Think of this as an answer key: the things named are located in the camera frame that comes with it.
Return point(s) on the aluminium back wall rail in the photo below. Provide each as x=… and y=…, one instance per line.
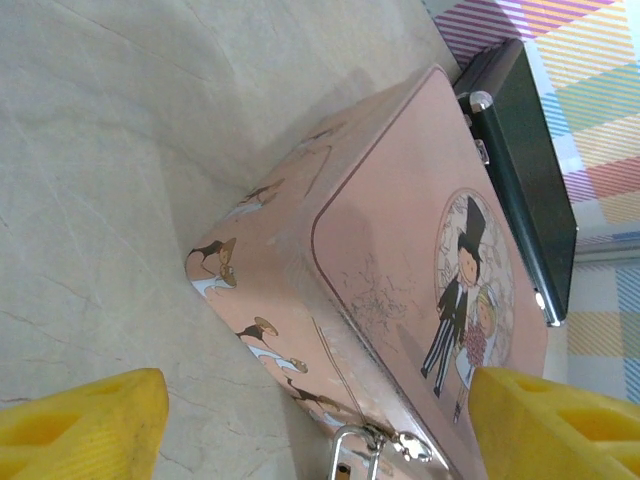
x=610, y=252

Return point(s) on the small brass padlock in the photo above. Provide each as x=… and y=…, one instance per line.
x=335, y=450

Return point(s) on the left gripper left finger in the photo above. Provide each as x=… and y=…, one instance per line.
x=75, y=435

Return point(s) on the pink cartoon couple tin box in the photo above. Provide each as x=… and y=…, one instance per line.
x=400, y=225

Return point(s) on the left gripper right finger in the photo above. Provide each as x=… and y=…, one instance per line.
x=550, y=435

